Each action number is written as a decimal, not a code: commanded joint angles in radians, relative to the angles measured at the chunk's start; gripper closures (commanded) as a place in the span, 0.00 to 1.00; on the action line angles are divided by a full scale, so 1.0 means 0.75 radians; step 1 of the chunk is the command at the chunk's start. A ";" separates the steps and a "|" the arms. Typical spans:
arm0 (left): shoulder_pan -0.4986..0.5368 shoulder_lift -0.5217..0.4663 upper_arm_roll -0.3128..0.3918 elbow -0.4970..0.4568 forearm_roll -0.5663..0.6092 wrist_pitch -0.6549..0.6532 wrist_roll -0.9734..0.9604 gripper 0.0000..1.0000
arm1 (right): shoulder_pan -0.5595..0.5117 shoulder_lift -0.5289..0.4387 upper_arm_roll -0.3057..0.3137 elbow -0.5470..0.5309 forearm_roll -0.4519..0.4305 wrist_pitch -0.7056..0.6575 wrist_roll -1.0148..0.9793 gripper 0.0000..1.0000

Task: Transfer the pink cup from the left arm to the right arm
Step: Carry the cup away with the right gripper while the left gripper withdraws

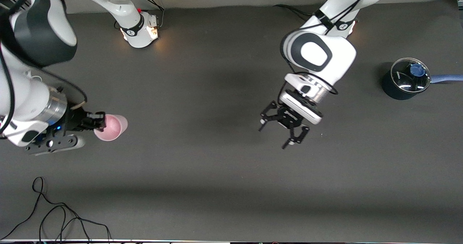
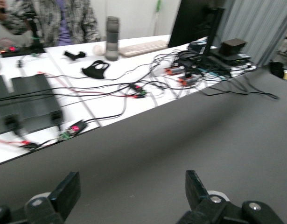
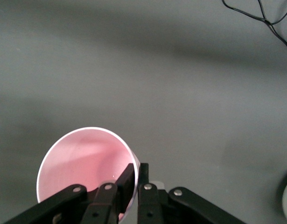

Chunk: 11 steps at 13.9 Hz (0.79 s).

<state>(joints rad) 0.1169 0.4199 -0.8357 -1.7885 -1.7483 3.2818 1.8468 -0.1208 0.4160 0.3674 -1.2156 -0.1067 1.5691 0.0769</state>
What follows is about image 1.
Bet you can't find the pink plastic cup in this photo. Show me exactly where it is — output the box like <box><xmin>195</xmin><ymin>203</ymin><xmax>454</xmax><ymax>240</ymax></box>
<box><xmin>93</xmin><ymin>114</ymin><xmax>128</xmax><ymax>142</ymax></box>

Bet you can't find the dark grey table cloth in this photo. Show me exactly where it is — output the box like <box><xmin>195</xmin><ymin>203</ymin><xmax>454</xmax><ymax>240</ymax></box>
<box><xmin>0</xmin><ymin>0</ymin><xmax>463</xmax><ymax>241</ymax></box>

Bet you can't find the dark blue saucepan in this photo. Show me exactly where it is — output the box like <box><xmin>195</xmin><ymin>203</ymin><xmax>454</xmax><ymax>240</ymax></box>
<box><xmin>382</xmin><ymin>57</ymin><xmax>463</xmax><ymax>100</ymax></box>

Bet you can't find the glass lid with blue knob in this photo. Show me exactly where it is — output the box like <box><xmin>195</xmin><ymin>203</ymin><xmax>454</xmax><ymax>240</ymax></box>
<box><xmin>391</xmin><ymin>57</ymin><xmax>432</xmax><ymax>93</ymax></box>

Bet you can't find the thin black loose cable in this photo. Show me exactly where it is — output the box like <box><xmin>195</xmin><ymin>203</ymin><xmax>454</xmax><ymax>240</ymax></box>
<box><xmin>0</xmin><ymin>176</ymin><xmax>112</xmax><ymax>241</ymax></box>

